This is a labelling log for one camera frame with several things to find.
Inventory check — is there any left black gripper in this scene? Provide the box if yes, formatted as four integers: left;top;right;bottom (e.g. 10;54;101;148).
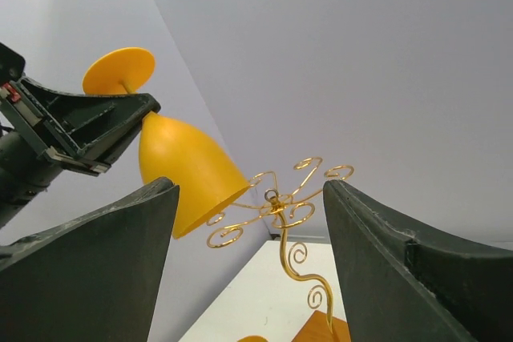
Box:
1;45;161;225

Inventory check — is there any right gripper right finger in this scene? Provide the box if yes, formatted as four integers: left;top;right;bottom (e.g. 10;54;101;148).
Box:
323;180;512;341

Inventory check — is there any gold wire wine glass rack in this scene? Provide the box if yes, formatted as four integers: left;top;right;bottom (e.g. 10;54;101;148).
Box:
206;156;341;341

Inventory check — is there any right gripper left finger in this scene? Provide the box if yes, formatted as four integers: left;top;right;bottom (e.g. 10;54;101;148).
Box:
1;178;180;341

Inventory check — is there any orange wine glass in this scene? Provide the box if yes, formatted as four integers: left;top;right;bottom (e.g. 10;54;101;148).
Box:
83;47;250;239
237;336;267;342

